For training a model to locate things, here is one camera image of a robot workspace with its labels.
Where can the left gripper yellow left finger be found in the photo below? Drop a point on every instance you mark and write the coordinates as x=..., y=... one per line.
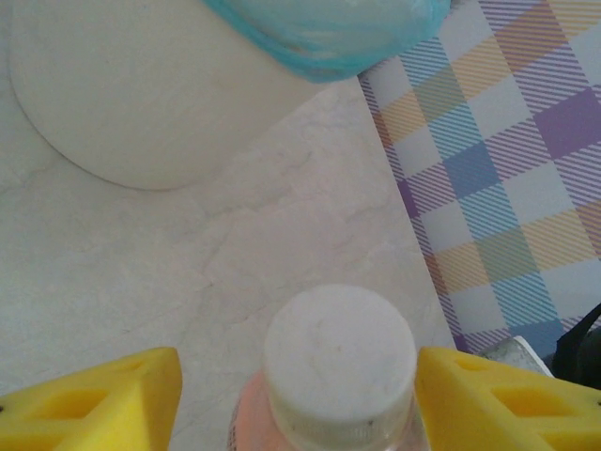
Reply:
x=84, y=409

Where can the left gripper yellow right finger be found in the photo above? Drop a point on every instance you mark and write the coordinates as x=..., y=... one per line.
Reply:
x=507, y=413

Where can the pink fruit drink bottle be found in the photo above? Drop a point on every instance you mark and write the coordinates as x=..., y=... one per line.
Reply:
x=338, y=357

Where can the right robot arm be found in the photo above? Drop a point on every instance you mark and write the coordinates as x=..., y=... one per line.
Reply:
x=582, y=357

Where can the teal plastic bin liner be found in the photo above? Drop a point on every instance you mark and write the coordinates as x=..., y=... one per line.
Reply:
x=328, y=37

